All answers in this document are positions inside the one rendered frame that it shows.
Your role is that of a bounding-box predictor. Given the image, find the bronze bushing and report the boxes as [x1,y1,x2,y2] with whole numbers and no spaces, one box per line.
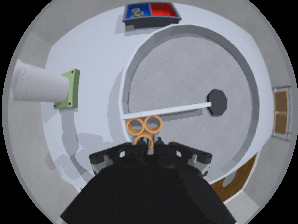
[144,115,163,133]
[135,131,153,151]
[126,117,145,135]

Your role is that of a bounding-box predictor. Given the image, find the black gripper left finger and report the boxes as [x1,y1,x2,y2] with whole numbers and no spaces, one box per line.
[89,137,148,176]

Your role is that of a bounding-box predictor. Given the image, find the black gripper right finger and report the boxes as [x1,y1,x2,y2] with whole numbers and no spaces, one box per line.
[153,134,212,177]

